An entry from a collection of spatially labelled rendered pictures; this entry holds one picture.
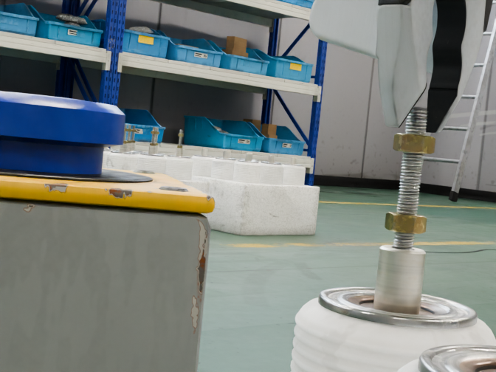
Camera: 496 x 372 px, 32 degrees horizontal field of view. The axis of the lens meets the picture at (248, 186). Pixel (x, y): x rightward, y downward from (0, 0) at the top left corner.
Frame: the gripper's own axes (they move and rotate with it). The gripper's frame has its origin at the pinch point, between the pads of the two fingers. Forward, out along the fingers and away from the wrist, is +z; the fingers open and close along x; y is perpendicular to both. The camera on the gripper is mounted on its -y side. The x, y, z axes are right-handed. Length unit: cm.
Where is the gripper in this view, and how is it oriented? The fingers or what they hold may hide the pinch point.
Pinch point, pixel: (430, 102)
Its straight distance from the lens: 41.2
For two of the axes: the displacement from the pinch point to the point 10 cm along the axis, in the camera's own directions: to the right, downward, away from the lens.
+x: -6.2, -0.2, -7.8
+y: -7.7, -1.1, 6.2
